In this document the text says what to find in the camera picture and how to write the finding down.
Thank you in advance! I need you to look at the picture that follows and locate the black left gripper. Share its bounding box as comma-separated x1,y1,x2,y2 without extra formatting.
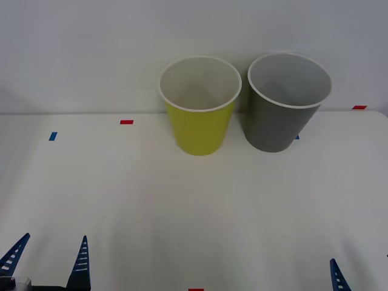
0,232,92,291

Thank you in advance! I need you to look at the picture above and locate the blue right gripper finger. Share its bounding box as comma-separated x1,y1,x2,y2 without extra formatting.
329,258,353,291

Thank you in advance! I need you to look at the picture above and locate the grey plastic bin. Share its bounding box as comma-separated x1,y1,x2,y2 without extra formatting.
247,52,333,153

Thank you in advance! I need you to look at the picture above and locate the yellow-green plastic bin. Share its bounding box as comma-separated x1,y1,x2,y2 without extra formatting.
158,55,243,156

